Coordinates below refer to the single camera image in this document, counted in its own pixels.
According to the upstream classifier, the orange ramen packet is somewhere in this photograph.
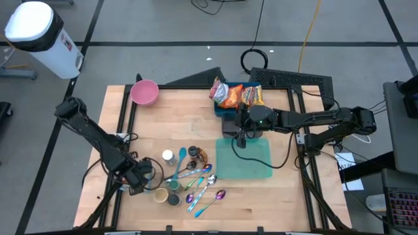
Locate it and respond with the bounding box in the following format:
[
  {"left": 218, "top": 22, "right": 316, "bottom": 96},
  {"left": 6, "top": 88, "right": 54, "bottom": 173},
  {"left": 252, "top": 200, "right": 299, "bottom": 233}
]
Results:
[{"left": 217, "top": 84, "right": 244, "bottom": 110}]

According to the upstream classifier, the tan lid spice jar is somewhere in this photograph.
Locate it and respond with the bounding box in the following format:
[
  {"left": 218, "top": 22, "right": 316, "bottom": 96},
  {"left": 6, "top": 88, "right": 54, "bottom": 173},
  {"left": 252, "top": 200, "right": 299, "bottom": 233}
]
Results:
[{"left": 153, "top": 187, "right": 170, "bottom": 204}]

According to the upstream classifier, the green lid herb jar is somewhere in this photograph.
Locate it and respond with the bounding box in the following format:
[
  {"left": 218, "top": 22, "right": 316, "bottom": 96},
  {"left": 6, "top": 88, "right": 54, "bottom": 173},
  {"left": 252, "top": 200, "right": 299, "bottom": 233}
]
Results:
[{"left": 165, "top": 178, "right": 182, "bottom": 193}]

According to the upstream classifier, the white lid seasoning jar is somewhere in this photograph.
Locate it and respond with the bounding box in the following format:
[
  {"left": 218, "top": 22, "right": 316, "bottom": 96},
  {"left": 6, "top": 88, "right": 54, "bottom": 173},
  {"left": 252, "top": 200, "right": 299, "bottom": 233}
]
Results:
[{"left": 161, "top": 149, "right": 178, "bottom": 167}]

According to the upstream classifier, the red white ramen packet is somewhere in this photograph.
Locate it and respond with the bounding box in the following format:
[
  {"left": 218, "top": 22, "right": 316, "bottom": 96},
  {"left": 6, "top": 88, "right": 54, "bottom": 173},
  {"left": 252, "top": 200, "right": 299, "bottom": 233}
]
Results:
[{"left": 208, "top": 76, "right": 229, "bottom": 105}]

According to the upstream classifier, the black lid purple label jar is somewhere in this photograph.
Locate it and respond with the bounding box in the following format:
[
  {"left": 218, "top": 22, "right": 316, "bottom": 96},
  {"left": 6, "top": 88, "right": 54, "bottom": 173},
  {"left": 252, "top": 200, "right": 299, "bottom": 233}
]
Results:
[{"left": 167, "top": 193, "right": 182, "bottom": 207}]

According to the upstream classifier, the teal plastic spoon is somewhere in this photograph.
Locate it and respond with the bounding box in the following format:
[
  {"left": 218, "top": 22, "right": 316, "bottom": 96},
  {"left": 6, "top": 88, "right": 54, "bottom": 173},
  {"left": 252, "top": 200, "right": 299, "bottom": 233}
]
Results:
[{"left": 171, "top": 147, "right": 188, "bottom": 183}]

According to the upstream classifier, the iridescent spoon patterned handle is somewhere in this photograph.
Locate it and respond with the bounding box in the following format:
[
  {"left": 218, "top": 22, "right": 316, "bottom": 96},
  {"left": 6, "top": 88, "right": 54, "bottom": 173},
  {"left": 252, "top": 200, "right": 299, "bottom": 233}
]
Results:
[{"left": 176, "top": 163, "right": 213, "bottom": 180}]

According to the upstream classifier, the dark metal spoon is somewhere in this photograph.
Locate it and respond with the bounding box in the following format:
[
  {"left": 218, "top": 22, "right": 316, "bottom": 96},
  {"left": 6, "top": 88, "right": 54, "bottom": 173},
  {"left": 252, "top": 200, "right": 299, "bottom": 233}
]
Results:
[{"left": 164, "top": 161, "right": 198, "bottom": 181}]

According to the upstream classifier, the small purple spoon teal handle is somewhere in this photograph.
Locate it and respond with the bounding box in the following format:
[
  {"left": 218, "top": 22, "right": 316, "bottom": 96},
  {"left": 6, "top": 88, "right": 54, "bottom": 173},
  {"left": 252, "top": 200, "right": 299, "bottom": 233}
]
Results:
[{"left": 185, "top": 177, "right": 205, "bottom": 204}]

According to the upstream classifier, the silver spoon patterned handle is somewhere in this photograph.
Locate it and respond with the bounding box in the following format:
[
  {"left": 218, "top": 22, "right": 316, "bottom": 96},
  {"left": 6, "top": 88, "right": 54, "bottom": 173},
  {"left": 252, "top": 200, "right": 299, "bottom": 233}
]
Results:
[{"left": 187, "top": 173, "right": 218, "bottom": 213}]

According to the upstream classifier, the grey plastic bin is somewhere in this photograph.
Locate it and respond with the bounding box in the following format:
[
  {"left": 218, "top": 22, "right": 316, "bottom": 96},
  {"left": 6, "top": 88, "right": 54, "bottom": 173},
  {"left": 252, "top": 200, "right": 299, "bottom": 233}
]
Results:
[{"left": 221, "top": 114, "right": 263, "bottom": 140}]

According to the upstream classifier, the blue plastic bin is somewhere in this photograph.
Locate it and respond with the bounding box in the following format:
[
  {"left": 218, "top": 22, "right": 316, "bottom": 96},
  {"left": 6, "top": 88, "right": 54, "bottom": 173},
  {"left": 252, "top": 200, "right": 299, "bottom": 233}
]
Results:
[{"left": 213, "top": 81, "right": 264, "bottom": 118}]

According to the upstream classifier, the teal translucent plastic bin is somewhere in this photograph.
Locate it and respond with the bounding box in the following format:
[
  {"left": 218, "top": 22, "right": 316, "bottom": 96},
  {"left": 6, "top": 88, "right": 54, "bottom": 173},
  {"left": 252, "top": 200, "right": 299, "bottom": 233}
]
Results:
[{"left": 214, "top": 136, "right": 274, "bottom": 180}]

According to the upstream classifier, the black triangular panel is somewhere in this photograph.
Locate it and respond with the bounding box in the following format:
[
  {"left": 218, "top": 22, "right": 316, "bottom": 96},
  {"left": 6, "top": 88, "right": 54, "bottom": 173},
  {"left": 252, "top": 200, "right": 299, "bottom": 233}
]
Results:
[{"left": 165, "top": 67, "right": 227, "bottom": 87}]

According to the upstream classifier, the pink bowl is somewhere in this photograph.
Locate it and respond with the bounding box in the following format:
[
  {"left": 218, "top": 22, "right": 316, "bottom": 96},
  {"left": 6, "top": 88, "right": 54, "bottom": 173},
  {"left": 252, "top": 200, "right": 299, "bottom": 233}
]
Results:
[{"left": 129, "top": 79, "right": 160, "bottom": 107}]

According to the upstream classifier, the white paper sheet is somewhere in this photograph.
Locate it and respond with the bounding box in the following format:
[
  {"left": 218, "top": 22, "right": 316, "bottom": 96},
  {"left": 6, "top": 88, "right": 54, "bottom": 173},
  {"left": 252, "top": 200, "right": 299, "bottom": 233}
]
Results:
[{"left": 334, "top": 152, "right": 365, "bottom": 192}]

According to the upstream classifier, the black desk foot bar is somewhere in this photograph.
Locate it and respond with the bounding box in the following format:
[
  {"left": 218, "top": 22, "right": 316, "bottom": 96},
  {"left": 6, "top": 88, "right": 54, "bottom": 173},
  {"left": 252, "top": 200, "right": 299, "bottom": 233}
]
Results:
[{"left": 339, "top": 151, "right": 396, "bottom": 183}]

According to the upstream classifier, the white round stool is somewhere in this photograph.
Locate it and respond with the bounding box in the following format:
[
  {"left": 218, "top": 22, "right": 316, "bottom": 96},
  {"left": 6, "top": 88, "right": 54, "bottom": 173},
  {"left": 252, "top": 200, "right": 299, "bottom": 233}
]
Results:
[{"left": 365, "top": 193, "right": 388, "bottom": 213}]

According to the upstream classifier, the grey stand foot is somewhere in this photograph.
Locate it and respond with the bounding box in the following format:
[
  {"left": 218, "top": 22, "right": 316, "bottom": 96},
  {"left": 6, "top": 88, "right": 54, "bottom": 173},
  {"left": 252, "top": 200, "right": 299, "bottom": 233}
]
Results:
[{"left": 0, "top": 67, "right": 39, "bottom": 81}]

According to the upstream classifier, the dark desk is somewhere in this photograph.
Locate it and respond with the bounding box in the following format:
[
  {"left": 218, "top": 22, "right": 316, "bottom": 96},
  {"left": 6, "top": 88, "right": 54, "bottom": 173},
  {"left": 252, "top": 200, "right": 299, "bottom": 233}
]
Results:
[{"left": 380, "top": 168, "right": 418, "bottom": 235}]

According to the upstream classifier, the black desk equipment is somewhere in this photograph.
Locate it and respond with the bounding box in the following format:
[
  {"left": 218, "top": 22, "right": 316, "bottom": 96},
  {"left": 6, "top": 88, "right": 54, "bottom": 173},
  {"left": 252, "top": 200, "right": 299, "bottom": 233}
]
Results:
[{"left": 394, "top": 74, "right": 418, "bottom": 119}]

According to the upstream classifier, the white trash bin black liner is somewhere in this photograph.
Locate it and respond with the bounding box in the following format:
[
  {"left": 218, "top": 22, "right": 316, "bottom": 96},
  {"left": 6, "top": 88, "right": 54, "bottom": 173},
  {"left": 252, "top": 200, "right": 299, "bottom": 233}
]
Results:
[{"left": 3, "top": 1, "right": 85, "bottom": 80}]

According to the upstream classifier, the backlit keyboard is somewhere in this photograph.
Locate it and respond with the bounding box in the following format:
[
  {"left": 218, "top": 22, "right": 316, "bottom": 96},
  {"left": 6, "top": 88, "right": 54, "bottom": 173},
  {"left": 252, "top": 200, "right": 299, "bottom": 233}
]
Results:
[{"left": 387, "top": 188, "right": 418, "bottom": 230}]

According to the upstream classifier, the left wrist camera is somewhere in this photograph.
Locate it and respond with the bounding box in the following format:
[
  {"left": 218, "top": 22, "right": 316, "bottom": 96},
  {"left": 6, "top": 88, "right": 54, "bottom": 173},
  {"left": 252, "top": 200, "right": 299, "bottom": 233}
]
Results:
[{"left": 139, "top": 159, "right": 154, "bottom": 174}]

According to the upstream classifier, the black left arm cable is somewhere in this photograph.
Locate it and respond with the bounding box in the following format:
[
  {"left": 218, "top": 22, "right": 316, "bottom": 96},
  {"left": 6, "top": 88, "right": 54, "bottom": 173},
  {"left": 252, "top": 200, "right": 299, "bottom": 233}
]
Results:
[{"left": 81, "top": 132, "right": 165, "bottom": 192}]

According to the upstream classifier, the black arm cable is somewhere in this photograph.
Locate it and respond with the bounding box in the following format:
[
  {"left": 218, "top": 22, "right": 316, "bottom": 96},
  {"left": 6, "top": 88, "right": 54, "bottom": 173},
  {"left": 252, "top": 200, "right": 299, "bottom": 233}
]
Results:
[
  {"left": 230, "top": 121, "right": 327, "bottom": 170},
  {"left": 81, "top": 132, "right": 165, "bottom": 192}
]

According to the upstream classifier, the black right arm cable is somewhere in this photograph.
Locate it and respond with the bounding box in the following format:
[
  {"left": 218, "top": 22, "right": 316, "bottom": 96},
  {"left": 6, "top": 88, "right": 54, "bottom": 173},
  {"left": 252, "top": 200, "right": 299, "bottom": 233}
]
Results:
[{"left": 230, "top": 121, "right": 327, "bottom": 170}]

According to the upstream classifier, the black coiled floor cable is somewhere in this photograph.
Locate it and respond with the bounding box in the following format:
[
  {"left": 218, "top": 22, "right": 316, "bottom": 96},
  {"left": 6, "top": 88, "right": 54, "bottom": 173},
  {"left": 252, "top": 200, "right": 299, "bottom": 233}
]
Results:
[{"left": 240, "top": 0, "right": 269, "bottom": 75}]

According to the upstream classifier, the black aluminium table frame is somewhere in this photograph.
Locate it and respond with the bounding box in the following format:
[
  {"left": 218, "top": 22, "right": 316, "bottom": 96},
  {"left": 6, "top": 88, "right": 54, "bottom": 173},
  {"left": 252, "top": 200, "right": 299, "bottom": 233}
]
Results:
[{"left": 77, "top": 74, "right": 353, "bottom": 235}]

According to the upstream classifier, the purple spoon blue green handle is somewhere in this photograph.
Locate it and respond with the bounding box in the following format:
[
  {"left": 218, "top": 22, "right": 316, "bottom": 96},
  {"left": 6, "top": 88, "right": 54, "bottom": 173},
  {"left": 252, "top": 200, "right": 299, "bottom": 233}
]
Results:
[{"left": 193, "top": 189, "right": 227, "bottom": 219}]

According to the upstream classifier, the yellow cable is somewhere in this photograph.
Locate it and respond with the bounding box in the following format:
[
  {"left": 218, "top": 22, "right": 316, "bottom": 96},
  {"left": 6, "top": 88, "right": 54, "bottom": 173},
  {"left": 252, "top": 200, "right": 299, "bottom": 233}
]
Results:
[{"left": 297, "top": 0, "right": 323, "bottom": 73}]

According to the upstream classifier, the white cable bundle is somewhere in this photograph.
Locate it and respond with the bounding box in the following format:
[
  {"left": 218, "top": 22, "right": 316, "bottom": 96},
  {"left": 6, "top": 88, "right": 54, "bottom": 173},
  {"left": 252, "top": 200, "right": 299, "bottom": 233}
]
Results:
[{"left": 326, "top": 123, "right": 373, "bottom": 144}]

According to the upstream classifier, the black cable bundle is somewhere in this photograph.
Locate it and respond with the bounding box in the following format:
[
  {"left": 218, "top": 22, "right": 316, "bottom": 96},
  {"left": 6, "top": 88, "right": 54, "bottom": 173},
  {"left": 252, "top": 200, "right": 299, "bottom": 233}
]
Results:
[{"left": 368, "top": 99, "right": 387, "bottom": 116}]

